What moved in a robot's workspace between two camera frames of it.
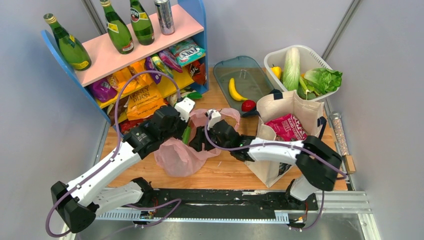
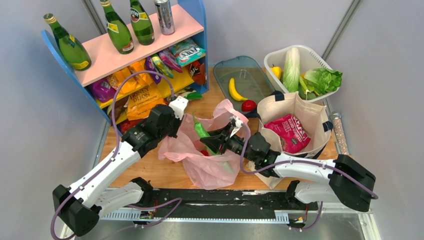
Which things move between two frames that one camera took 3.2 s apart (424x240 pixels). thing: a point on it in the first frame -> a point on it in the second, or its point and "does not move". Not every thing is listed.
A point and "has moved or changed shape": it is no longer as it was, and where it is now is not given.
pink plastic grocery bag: [177, 158] has moved or changed shape
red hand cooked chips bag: [288, 128] does not move
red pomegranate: [248, 106] does not move
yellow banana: [233, 92] does not move
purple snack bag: [103, 90] does not move
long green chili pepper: [185, 136] has moved or changed shape
